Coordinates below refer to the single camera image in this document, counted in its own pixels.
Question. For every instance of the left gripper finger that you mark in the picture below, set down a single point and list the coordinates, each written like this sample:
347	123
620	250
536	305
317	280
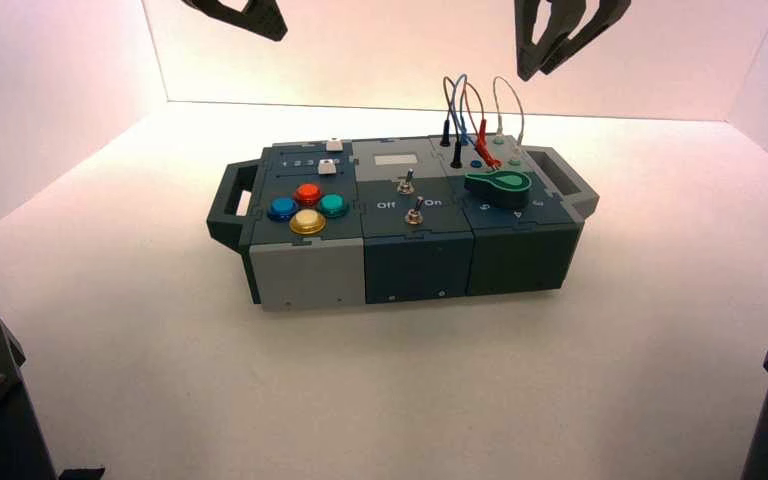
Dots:
265	20

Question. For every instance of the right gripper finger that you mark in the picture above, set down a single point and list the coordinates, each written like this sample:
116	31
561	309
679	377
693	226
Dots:
596	26
530	40

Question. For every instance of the white slider knob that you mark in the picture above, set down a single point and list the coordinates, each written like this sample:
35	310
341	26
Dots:
334	146
326	167

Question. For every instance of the green teardrop rotary knob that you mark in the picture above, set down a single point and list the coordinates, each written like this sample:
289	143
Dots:
506	192

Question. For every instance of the red push button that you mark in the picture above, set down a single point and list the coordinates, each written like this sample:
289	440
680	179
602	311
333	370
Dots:
308	194

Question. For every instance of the white display window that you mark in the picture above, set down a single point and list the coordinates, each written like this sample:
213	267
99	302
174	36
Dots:
395	160

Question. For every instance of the blue push button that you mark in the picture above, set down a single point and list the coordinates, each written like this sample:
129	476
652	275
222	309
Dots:
282	208

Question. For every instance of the green push button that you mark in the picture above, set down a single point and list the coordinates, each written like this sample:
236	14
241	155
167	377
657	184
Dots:
333	204

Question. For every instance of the yellow push button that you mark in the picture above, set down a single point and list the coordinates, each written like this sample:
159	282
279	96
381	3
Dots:
307	220

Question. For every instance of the dark teal grey control box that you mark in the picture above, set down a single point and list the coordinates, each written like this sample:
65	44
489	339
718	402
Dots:
417	265

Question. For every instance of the metal toggle switch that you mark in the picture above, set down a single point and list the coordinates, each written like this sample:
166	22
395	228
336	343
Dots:
414	215
406	185

